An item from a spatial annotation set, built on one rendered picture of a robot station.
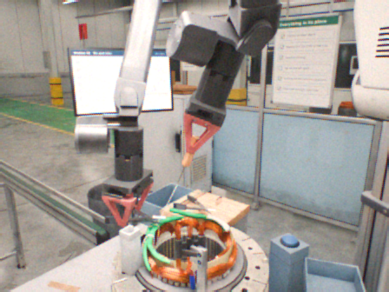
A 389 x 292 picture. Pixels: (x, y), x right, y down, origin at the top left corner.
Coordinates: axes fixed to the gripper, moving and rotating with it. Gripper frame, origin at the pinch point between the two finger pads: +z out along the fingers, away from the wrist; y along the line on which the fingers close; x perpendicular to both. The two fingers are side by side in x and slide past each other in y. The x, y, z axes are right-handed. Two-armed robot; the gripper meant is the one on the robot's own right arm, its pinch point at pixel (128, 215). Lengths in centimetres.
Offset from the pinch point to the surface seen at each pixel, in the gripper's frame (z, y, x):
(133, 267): 5.4, 8.2, 5.4
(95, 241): 49, -49, -44
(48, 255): 127, -112, -136
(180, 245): -5.5, 13.1, 16.1
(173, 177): 87, -215, -69
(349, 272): 9.4, -11.6, 47.0
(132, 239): -0.5, 8.0, 5.1
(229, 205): 9.8, -32.0, 16.8
